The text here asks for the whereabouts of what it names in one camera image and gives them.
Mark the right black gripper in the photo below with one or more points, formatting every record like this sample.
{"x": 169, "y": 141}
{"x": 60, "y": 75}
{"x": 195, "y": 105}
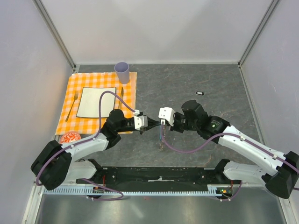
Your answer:
{"x": 174, "y": 127}

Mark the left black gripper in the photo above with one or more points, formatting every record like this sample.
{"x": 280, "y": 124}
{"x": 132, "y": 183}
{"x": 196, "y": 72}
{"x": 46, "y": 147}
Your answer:
{"x": 151, "y": 124}

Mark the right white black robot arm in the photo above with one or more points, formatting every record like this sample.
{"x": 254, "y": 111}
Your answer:
{"x": 277, "y": 171}

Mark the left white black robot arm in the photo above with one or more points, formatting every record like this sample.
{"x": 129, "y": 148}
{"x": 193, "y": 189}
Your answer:
{"x": 59, "y": 162}

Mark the gold knife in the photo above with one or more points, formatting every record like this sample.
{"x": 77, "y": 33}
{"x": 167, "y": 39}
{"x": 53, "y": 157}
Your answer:
{"x": 121, "y": 96}

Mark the orange checkered cloth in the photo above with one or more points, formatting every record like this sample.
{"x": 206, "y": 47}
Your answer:
{"x": 77, "y": 82}

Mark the purple plastic cup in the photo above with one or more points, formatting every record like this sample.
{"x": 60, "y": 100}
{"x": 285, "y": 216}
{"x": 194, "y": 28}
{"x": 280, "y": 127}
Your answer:
{"x": 122, "y": 72}

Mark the white square plate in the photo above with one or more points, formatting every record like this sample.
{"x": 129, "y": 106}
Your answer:
{"x": 89, "y": 103}

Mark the gold fork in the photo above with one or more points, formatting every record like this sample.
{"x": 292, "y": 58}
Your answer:
{"x": 74, "y": 99}

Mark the red patterned bowl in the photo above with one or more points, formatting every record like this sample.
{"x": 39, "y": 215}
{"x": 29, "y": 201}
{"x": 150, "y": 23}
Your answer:
{"x": 69, "y": 137}

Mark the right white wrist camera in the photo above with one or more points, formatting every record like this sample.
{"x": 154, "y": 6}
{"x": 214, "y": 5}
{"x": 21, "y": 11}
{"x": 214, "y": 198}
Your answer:
{"x": 166, "y": 113}

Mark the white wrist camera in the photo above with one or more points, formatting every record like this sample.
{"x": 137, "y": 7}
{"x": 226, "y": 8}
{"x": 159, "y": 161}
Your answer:
{"x": 166, "y": 113}
{"x": 140, "y": 120}

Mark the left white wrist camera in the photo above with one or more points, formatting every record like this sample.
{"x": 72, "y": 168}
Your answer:
{"x": 140, "y": 120}

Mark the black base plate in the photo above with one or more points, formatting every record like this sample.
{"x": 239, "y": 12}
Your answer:
{"x": 156, "y": 178}

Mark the grey slotted cable duct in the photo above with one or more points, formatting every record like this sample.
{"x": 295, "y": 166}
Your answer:
{"x": 89, "y": 190}

